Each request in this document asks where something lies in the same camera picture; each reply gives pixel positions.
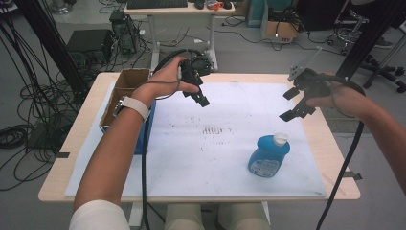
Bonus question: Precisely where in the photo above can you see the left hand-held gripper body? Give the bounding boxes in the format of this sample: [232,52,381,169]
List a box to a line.
[178,55,213,94]

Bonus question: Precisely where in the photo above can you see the cardboard box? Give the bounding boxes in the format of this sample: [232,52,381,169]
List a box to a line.
[99,67,157,156]

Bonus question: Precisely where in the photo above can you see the hand-held gripper black cable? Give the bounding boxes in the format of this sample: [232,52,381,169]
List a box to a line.
[141,47,205,230]
[315,72,368,230]

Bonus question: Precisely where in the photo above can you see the white desk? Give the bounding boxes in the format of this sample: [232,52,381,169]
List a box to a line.
[124,1,237,73]

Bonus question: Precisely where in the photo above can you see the person's left hand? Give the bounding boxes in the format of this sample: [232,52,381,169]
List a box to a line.
[131,56,201,109]

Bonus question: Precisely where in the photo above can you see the black keyboard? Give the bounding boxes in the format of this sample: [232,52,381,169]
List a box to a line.
[125,0,190,10]

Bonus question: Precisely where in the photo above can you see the small brown cardboard carton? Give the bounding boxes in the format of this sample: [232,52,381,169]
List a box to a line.
[260,12,301,44]

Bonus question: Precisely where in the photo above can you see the blue box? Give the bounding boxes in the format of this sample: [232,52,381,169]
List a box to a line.
[246,0,266,29]

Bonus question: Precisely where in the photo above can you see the black metal frame post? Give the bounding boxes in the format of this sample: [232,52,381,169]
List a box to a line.
[13,0,90,95]
[334,0,406,81]

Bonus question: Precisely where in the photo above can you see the blue bottle with white cap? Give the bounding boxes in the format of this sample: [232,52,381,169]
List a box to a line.
[247,131,291,178]

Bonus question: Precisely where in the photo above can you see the black equipment box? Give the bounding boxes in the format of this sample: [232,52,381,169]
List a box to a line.
[65,29,115,65]

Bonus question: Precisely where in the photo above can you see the black floor cable bundle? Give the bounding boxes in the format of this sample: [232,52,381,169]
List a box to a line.
[0,18,84,193]

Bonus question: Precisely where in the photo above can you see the person's beige pants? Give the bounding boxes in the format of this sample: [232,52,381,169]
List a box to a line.
[163,201,272,230]

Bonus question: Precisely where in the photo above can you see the person's right hand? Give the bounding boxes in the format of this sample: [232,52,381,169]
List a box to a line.
[305,74,369,119]

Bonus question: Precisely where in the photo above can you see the wristwatch with white strap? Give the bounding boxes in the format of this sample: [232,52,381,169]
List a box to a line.
[112,95,151,123]

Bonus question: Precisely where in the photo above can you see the black chair base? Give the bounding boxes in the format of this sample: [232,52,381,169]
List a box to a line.
[363,54,406,94]

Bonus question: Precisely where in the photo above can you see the right hand-held gripper black cable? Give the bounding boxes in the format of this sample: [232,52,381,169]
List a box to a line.
[315,72,368,230]

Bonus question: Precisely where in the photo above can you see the left hand-held gripper black cable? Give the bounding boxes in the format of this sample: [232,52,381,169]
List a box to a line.
[141,47,205,230]

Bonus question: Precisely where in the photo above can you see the small orange item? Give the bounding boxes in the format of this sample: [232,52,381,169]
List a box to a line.
[205,0,225,12]

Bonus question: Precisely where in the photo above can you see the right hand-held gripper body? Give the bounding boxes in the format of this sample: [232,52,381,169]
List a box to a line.
[287,47,333,110]

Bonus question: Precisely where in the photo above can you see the chrome office stool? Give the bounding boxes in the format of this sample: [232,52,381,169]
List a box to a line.
[327,8,372,56]

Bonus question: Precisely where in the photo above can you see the white cloth bundle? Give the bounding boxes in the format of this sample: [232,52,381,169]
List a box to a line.
[68,199,131,230]

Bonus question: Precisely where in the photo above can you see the black computer tower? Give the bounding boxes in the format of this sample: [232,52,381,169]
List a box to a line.
[109,10,142,56]

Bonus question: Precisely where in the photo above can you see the white table mat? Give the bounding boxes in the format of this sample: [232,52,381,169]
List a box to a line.
[64,80,327,198]

